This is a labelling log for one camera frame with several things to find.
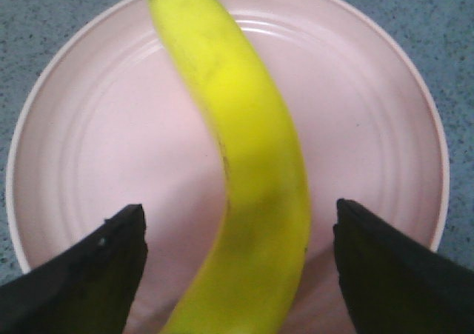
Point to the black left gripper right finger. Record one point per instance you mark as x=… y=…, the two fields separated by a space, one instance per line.
x=392 y=284

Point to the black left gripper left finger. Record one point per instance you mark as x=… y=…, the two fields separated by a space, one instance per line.
x=89 y=288

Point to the yellow banana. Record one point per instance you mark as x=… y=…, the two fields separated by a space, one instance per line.
x=250 y=277

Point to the pink plate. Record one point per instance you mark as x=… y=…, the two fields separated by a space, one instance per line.
x=109 y=123

